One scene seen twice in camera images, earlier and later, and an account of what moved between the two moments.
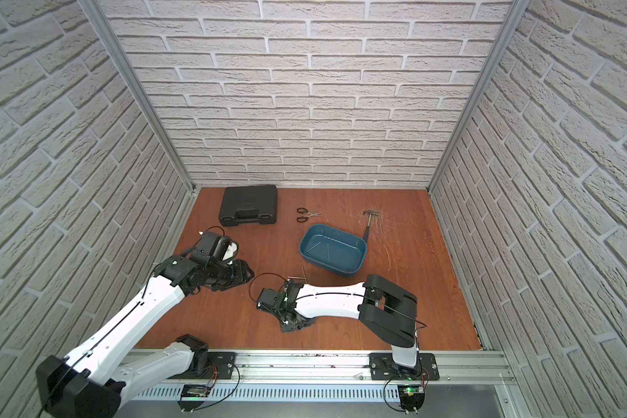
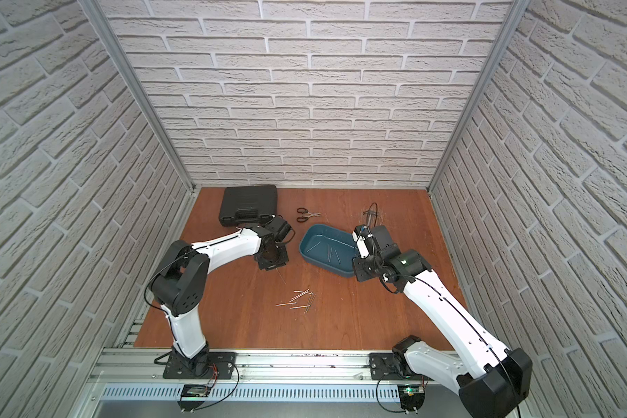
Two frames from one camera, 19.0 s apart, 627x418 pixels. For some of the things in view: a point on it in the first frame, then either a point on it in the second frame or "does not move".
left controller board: [195, 391] does not move
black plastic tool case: [249, 204] does not move
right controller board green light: [411, 393] does not move
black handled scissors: [306, 212] does not move
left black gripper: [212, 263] -> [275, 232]
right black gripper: [286, 328] -> [360, 272]
